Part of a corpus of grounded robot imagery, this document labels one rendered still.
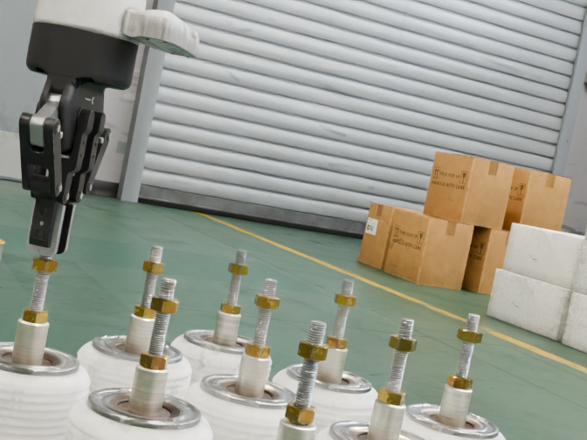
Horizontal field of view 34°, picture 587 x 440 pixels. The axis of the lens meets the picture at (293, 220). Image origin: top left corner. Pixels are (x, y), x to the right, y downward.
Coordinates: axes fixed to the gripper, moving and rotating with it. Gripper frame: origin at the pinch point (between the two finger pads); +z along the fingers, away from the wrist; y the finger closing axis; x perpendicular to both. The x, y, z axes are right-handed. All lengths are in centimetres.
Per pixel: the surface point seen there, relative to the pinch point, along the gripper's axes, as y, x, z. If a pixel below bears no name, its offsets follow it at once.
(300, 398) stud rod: 11.5, 20.7, 5.4
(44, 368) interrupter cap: 1.9, 2.1, 9.7
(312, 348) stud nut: 12.1, 20.9, 2.3
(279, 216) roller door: -535, -41, 29
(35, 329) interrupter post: 0.9, 0.6, 7.3
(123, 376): -5.7, 6.0, 11.1
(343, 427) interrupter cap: -0.4, 23.6, 9.7
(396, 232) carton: -376, 31, 16
